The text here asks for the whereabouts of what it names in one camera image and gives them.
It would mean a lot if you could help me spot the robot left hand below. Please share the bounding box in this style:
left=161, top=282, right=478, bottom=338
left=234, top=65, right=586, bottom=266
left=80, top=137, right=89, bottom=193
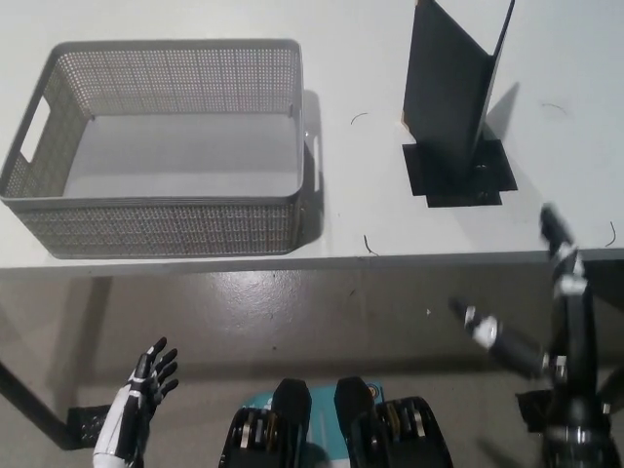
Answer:
left=92, top=335, right=179, bottom=462

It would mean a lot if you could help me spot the black notebook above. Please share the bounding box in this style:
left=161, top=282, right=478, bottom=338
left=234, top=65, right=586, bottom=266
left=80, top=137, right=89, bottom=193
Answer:
left=399, top=0, right=517, bottom=182

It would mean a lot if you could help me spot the black ribbed robot body block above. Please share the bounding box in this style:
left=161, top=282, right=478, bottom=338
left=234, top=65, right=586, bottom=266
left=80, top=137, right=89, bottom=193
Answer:
left=334, top=376, right=459, bottom=468
left=217, top=377, right=313, bottom=468

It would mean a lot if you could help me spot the black perforated foot plate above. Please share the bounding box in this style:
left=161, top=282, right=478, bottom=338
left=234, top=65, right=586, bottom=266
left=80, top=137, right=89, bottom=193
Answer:
left=65, top=403, right=114, bottom=448

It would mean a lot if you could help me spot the black table leg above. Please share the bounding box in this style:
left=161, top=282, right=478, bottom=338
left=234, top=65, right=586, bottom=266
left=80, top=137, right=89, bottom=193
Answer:
left=0, top=358, right=72, bottom=449

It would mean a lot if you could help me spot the grey perforated plastic basket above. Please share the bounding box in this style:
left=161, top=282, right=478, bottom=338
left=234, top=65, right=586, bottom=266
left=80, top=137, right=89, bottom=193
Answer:
left=0, top=38, right=323, bottom=260

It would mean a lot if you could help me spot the black tape patch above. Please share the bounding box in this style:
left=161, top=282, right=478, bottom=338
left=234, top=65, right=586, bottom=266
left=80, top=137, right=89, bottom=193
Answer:
left=402, top=138, right=518, bottom=211

